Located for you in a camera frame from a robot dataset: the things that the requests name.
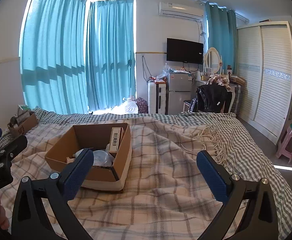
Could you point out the black round item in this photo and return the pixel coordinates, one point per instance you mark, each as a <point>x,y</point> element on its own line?
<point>12,122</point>

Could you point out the clear plastic bag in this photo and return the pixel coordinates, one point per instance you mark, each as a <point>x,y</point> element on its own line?
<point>164,71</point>

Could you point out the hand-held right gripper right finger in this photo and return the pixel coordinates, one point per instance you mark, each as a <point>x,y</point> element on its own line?
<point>211,177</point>

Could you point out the flat cardboard boxes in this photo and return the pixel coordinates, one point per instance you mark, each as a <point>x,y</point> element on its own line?
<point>238,80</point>

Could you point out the white plastic bag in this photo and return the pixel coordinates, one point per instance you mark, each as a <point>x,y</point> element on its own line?
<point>130,106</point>

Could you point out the green white small box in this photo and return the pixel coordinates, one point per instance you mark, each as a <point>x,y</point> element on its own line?
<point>23,108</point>

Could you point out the pink brown patterned cloth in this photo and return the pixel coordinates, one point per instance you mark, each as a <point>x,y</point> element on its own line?
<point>218,80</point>

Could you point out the dark patterned bag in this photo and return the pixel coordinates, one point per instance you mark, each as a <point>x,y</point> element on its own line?
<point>141,106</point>

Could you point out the white suitcase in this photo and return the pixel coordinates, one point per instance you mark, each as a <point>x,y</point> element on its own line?
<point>157,97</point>

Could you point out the white oval mirror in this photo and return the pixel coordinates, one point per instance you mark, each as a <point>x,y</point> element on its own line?
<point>212,60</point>

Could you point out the dark chair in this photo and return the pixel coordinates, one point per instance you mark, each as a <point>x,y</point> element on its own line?
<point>187,105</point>

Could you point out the brown and white medicine box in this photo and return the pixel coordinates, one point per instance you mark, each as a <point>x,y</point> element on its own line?
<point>115,138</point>

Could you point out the black jacket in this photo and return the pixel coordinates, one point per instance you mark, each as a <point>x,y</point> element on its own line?
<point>211,97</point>

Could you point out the silver fridge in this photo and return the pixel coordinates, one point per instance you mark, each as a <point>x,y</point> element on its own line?
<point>179,95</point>

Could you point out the black wall television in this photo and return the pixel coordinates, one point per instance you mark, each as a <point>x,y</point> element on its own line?
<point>184,51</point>

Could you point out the clear cotton swab container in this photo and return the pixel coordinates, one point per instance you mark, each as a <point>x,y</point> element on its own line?
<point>103,158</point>

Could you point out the beige plaid blanket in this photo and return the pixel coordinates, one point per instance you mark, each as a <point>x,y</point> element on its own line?
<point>161,192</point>

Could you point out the white louvred wardrobe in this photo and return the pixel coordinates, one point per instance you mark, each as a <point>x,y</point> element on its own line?
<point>268,80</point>

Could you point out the large cardboard box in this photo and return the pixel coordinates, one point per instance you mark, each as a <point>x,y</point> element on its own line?
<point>124,152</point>

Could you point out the narrow teal curtain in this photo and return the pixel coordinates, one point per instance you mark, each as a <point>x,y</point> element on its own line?
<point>221,42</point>

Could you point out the pink plastic stool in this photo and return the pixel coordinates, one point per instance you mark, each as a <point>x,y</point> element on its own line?
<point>288,142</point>

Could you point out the teal window curtain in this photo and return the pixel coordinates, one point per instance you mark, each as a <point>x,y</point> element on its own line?
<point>53,50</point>
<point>110,55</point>

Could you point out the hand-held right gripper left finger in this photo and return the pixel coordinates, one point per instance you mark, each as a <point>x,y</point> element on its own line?
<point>79,173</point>

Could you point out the small cardboard box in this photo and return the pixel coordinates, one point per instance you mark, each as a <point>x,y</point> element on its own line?
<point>23,127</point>

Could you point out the grey ribbed suitcase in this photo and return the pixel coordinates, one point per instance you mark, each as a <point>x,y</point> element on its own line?
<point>234,97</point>

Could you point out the white air conditioner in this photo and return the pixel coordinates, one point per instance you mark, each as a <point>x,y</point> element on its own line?
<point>181,10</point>

